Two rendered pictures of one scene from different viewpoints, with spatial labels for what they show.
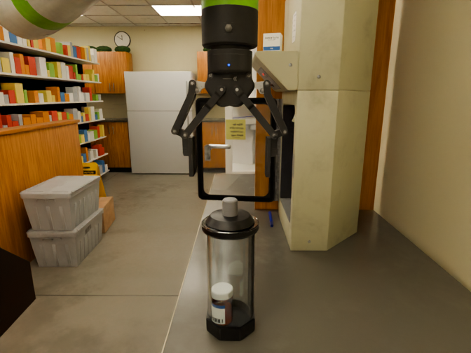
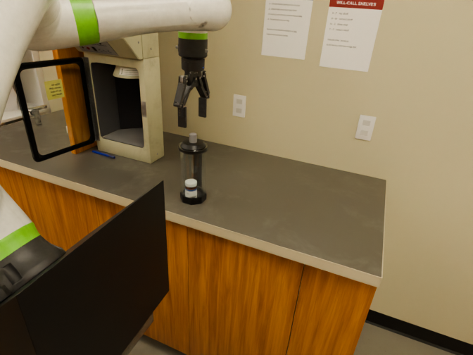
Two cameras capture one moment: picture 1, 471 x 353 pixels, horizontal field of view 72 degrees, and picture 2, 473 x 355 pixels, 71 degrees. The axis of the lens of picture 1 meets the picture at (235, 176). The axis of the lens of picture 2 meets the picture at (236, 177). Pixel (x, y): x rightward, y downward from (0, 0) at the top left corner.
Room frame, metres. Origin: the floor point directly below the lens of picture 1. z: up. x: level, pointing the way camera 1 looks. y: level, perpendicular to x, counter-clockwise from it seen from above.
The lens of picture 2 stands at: (0.02, 0.99, 1.63)
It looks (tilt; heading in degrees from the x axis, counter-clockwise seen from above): 28 degrees down; 291
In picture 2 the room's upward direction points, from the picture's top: 4 degrees clockwise
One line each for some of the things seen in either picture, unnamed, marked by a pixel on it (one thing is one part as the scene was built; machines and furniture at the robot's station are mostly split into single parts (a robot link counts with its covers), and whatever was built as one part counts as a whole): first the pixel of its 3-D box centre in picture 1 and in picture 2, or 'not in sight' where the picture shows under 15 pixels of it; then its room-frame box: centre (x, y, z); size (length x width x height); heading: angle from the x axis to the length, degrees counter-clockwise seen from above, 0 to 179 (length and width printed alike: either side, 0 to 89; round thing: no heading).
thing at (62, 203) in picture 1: (66, 201); not in sight; (2.74, 1.49, 0.49); 0.60 x 0.42 x 0.33; 0
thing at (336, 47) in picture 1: (326, 118); (133, 71); (1.06, -0.29, 1.33); 0.32 x 0.25 x 0.77; 0
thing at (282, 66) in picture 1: (270, 74); (100, 43); (1.07, -0.11, 1.46); 0.32 x 0.11 x 0.10; 0
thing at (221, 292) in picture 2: not in sight; (165, 239); (0.89, -0.23, 0.45); 2.05 x 0.67 x 0.90; 0
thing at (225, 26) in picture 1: (229, 32); (191, 48); (0.58, 0.01, 1.50); 0.12 x 0.09 x 0.06; 179
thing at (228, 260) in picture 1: (230, 272); (193, 171); (0.58, 0.01, 1.06); 0.11 x 0.11 x 0.21
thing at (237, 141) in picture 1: (235, 150); (58, 108); (1.24, 0.00, 1.19); 0.30 x 0.01 x 0.40; 83
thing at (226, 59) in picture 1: (229, 78); (193, 72); (0.58, 0.01, 1.42); 0.08 x 0.07 x 0.09; 89
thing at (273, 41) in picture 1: (272, 45); not in sight; (1.03, -0.11, 1.54); 0.05 x 0.05 x 0.06; 76
